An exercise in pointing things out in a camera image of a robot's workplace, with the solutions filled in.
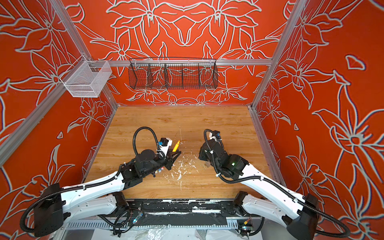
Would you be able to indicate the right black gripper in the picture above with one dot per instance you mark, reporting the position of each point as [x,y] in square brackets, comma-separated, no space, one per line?
[202,153]

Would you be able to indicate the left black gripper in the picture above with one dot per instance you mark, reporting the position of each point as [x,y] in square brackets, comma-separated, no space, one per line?
[170,160]

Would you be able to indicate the orange marker pen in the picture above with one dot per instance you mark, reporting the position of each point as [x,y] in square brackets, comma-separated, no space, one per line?
[176,146]

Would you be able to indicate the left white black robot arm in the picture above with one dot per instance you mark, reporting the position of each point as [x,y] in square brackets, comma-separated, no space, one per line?
[57,204]

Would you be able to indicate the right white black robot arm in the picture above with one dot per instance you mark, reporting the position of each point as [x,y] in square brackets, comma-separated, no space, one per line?
[297,213]

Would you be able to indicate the clear plastic bin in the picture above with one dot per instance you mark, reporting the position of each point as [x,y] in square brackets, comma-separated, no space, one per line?
[86,78]

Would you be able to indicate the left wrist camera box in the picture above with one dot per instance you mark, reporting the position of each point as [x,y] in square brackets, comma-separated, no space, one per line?
[164,145]

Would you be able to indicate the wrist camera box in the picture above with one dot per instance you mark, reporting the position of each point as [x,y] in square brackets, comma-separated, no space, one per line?
[216,135]
[164,145]

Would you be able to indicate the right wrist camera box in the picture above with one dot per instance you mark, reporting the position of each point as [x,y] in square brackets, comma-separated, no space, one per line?
[216,135]

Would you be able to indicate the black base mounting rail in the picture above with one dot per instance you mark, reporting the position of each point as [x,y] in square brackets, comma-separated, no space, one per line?
[188,212]

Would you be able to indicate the black wire mesh basket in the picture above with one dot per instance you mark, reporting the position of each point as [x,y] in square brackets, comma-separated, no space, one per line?
[173,74]

